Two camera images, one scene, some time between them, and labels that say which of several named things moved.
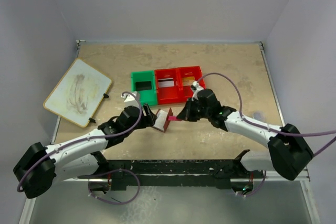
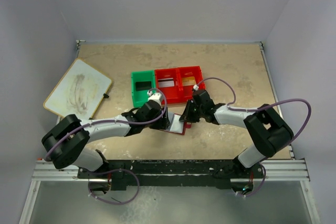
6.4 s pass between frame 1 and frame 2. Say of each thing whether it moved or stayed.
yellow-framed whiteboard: stayed
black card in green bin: stayed
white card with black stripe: stayed
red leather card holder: moved
